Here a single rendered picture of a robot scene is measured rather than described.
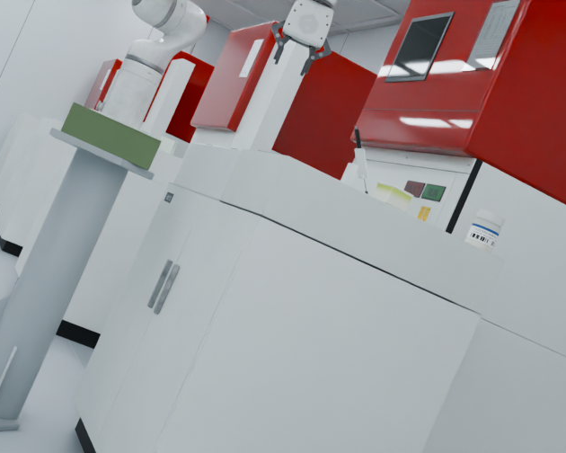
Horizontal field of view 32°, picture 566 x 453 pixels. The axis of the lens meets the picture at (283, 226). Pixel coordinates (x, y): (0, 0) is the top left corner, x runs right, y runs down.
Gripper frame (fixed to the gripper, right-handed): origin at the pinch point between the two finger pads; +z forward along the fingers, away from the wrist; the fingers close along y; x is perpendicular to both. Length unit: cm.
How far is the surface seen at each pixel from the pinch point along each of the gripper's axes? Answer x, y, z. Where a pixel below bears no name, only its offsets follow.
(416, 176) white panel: 67, 50, 3
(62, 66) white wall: 808, -197, -65
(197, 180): 51, -10, 31
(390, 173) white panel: 85, 45, 3
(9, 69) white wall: 796, -242, -39
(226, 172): 27.1, -3.8, 27.6
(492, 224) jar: 6, 61, 15
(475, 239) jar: 6, 59, 20
